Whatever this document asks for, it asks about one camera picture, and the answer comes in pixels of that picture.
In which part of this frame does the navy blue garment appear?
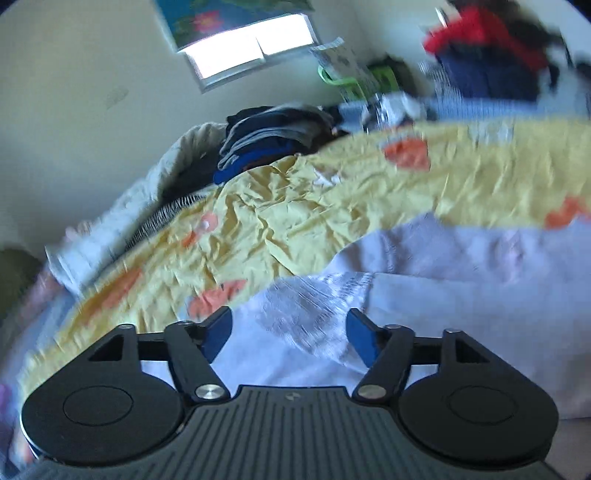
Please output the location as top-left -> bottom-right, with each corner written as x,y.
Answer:
435,44 -> 542,101

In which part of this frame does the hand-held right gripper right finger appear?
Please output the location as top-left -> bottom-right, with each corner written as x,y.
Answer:
346,308 -> 495,401

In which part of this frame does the window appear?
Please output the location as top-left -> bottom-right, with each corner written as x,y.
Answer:
184,13 -> 320,92

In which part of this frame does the yellow quilt with orange print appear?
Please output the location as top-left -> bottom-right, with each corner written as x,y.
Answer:
14,115 -> 591,416

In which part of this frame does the red jacket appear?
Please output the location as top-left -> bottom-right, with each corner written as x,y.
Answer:
423,8 -> 546,71

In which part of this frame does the white grey bedding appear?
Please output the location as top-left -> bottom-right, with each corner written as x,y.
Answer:
45,122 -> 232,297

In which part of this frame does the green basket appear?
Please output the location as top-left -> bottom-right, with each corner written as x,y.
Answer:
318,54 -> 408,101

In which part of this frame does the stack of folded dark clothes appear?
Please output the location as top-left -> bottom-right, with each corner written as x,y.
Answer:
213,106 -> 343,186

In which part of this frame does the light blue cloth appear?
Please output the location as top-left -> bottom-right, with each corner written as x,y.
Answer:
338,91 -> 591,129

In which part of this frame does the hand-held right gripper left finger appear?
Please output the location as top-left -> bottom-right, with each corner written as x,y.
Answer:
88,305 -> 232,401

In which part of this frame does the white knit garment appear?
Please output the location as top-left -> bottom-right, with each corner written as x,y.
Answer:
210,215 -> 591,418

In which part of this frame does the lotus print roller blind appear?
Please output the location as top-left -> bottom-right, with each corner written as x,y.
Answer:
154,0 -> 315,52

